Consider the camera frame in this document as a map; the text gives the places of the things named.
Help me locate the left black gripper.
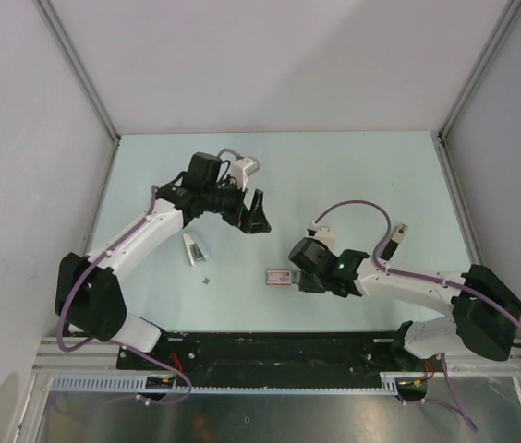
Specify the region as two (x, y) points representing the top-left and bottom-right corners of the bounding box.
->
(202, 174), (270, 233)

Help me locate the red staple box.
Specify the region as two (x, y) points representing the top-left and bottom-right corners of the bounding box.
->
(265, 269), (300, 286)

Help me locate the white stapler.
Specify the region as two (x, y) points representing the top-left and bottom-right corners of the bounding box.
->
(183, 232), (210, 267)

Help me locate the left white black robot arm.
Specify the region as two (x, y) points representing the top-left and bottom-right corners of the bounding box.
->
(55, 152), (272, 369)

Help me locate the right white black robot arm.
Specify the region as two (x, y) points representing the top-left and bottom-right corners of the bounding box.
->
(288, 237), (521, 370)

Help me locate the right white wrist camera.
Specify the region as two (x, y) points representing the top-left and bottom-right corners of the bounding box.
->
(307, 221), (336, 251)

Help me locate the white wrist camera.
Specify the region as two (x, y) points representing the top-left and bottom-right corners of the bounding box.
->
(307, 221), (336, 251)
(229, 157), (261, 191)

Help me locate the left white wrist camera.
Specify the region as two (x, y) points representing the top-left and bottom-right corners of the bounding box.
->
(229, 157), (261, 191)

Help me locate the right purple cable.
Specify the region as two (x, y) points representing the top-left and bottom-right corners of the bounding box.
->
(309, 198), (521, 434)

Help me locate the purple cable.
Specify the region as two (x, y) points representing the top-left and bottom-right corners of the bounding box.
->
(309, 198), (521, 434)
(52, 147), (243, 419)

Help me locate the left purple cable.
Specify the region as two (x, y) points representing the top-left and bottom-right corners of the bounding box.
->
(52, 147), (243, 419)

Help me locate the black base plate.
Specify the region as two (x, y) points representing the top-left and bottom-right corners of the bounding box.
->
(116, 331), (441, 388)

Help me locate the white slotted cable duct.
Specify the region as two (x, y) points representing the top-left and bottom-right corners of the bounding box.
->
(50, 374), (415, 395)

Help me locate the left aluminium frame post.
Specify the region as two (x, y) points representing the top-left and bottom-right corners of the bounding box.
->
(33, 0), (120, 143)

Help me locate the aluminium frame post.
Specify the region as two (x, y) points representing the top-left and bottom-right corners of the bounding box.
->
(33, 0), (120, 143)
(437, 0), (521, 140)

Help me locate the right aluminium frame post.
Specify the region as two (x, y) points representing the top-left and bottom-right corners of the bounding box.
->
(437, 0), (521, 140)

